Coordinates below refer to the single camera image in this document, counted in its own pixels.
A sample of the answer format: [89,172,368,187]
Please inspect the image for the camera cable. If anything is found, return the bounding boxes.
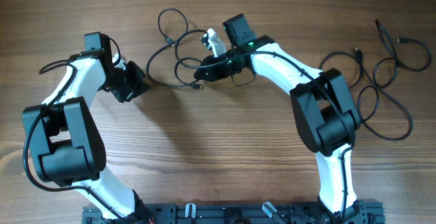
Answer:
[174,29,355,223]
[22,59,127,224]

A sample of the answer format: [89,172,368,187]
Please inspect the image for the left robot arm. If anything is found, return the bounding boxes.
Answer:
[22,32,155,223]

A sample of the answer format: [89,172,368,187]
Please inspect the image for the black USB cable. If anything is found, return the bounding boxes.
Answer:
[318,48,414,142]
[145,7,204,91]
[371,18,433,89]

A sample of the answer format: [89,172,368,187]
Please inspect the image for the right camera cable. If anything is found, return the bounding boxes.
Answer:
[174,29,355,223]

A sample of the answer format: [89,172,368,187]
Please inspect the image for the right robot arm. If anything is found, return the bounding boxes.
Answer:
[194,14,361,223]

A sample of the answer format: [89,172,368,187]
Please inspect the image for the left camera cable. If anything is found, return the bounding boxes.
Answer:
[22,59,127,224]

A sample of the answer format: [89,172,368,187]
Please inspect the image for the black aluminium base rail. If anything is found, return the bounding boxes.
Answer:
[81,202,386,224]

